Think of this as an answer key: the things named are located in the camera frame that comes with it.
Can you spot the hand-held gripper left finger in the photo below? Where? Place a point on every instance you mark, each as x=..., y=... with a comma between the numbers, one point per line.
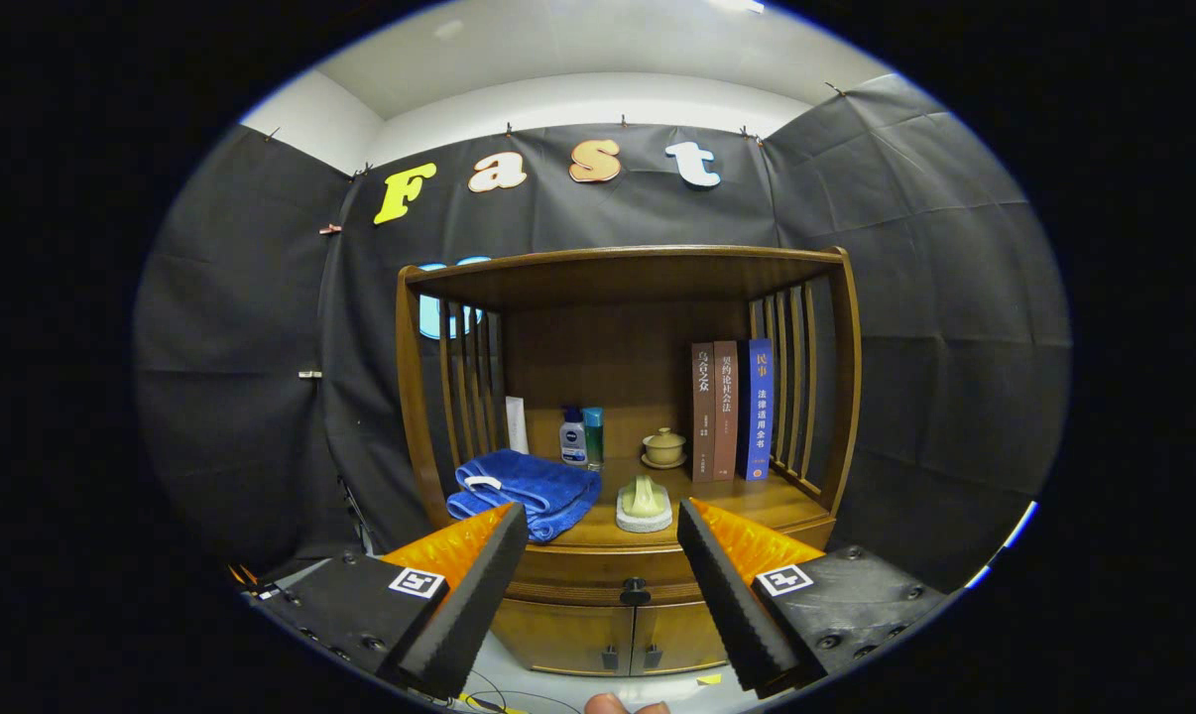
x=469, y=605

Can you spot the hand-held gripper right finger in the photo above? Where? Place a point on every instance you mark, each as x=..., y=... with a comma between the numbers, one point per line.
x=732, y=605

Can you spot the wooden drawer with black knob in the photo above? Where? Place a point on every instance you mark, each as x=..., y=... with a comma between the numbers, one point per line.
x=588, y=570

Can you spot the wooden cabinet door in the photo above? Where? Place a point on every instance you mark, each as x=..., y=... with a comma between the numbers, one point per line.
x=558, y=635
x=682, y=637

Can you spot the wooden countertop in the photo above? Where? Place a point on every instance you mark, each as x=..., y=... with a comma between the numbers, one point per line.
x=722, y=501

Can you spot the wooden cabinet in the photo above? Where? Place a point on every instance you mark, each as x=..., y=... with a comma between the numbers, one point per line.
x=608, y=367

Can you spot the folded blue towel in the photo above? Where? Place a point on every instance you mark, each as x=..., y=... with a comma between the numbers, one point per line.
x=534, y=486

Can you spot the beige lidded teacup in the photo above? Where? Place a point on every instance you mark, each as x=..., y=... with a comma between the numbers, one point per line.
x=664, y=448

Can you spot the reddish brown book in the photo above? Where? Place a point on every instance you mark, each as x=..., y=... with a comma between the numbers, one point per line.
x=725, y=426

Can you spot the blue book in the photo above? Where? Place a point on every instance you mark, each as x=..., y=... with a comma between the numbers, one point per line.
x=757, y=426

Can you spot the dark brown book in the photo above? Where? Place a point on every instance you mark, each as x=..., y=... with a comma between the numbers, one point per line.
x=703, y=426

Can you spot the white card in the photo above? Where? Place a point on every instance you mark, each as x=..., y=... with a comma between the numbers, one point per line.
x=517, y=426

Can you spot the white bottle with blue cap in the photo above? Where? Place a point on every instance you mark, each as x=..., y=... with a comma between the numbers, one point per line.
x=573, y=444

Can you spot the teal bottle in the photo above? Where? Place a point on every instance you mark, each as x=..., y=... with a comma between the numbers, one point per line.
x=594, y=436

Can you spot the black backdrop cloth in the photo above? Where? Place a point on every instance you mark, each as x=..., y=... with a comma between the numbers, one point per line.
x=261, y=347

